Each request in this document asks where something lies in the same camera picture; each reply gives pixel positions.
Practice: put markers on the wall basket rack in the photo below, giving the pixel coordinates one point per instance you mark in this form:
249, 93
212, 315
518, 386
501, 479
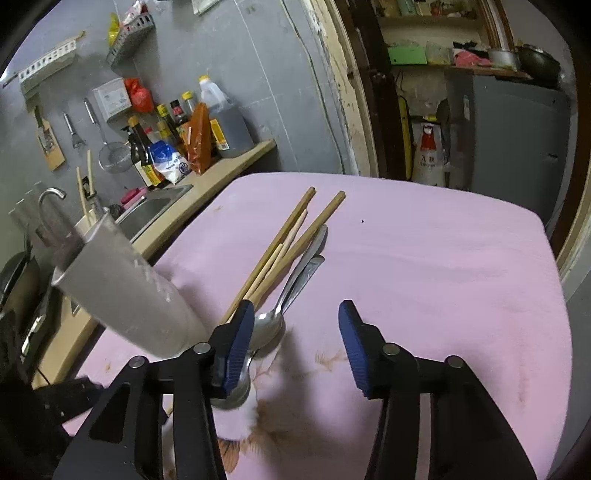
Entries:
129, 38

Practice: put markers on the orange sauce pouch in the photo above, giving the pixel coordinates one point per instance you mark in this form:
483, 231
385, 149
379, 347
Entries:
198, 139

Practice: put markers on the red plastic bag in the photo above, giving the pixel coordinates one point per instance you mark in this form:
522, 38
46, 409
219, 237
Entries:
140, 96

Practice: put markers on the white plastic utensil holder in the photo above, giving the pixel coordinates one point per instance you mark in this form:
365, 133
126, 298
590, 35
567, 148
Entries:
114, 284

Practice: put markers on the grey cabinet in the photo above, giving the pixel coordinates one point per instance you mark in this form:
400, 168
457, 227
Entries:
508, 140

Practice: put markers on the large oil jug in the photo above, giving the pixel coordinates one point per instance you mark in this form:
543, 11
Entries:
229, 130

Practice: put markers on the dark soy sauce bottle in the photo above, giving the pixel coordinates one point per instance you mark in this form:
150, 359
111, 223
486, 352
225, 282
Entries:
140, 152

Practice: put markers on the black cooking pot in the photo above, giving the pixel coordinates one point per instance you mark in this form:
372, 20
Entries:
542, 67

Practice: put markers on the steel kitchen sink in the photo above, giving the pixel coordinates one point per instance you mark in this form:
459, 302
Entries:
147, 209

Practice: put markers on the green box on shelf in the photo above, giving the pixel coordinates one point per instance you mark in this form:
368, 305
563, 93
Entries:
407, 55

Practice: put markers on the wooden chopstick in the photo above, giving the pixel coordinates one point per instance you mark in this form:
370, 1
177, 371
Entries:
280, 242
296, 250
277, 255

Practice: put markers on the white blue salt bag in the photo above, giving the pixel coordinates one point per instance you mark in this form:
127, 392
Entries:
169, 162

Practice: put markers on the steel sink faucet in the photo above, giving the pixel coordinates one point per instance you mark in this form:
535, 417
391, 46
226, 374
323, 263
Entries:
52, 218

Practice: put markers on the metal spoon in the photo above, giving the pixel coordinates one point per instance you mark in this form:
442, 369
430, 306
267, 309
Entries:
238, 395
268, 325

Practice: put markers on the wire mesh strainer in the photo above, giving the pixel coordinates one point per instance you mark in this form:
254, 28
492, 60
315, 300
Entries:
114, 157

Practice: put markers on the red white gas bottle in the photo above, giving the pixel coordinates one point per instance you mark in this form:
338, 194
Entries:
429, 166

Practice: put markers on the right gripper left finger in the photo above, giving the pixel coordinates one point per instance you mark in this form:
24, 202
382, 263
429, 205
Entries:
212, 368

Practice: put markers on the wooden cutting board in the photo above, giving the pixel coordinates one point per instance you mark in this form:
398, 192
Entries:
48, 143

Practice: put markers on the pink floral tablecloth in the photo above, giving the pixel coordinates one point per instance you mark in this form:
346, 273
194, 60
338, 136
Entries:
440, 272

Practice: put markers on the white wall box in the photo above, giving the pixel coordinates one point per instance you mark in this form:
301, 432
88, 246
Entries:
112, 98

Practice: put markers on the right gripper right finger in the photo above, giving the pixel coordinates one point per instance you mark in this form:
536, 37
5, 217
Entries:
379, 367

